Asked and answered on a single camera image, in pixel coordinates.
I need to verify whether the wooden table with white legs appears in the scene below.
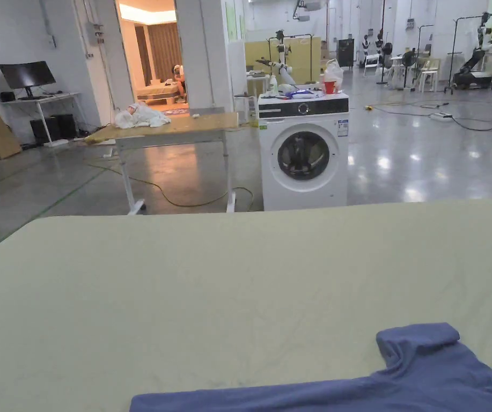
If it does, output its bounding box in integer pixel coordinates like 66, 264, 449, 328
83, 102, 240, 216

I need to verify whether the black clothes rack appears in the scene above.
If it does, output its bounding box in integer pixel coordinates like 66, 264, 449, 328
444, 13, 492, 94

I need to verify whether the white washing machine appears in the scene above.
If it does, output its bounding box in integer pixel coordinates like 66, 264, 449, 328
257, 58, 350, 212

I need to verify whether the white desk with monitor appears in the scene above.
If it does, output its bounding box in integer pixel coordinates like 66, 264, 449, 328
0, 61, 83, 149

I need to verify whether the white chair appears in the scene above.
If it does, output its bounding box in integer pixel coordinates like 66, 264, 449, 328
417, 58, 442, 93

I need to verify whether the black standing fan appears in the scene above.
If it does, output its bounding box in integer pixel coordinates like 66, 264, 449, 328
400, 48, 417, 90

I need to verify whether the blue shirt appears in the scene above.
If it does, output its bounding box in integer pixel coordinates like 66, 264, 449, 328
129, 322, 492, 412

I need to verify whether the bed with pale green sheet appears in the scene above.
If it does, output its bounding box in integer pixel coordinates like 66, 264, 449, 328
0, 198, 492, 412

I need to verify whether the black and white robot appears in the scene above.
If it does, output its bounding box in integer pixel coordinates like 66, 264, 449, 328
452, 12, 492, 91

